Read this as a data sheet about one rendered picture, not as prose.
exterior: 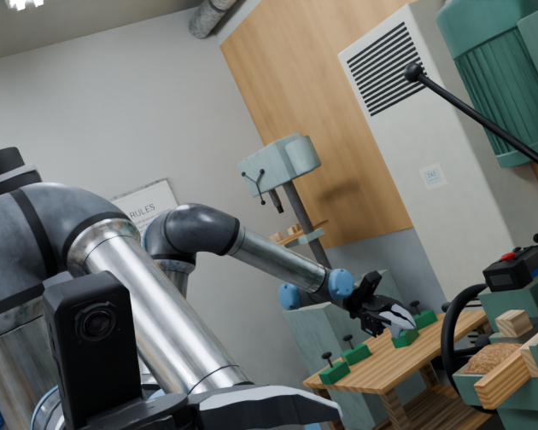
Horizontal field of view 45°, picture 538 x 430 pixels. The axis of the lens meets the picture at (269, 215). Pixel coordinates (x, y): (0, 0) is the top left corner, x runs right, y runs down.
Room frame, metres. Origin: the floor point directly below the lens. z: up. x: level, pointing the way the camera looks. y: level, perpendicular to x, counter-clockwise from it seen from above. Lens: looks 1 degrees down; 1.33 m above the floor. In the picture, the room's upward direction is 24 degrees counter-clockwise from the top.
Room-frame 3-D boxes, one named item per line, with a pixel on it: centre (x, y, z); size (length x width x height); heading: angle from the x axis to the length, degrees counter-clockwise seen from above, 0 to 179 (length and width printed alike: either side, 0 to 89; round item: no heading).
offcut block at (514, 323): (1.21, -0.34, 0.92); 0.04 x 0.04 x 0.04; 22
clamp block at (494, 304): (1.32, -0.42, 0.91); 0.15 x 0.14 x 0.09; 121
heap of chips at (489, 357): (1.11, -0.26, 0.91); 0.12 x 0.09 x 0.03; 31
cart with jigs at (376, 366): (2.71, -0.25, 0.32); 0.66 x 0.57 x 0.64; 119
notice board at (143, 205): (3.89, 0.76, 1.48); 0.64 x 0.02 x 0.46; 118
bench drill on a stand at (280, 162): (3.53, -0.17, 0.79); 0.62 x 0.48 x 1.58; 29
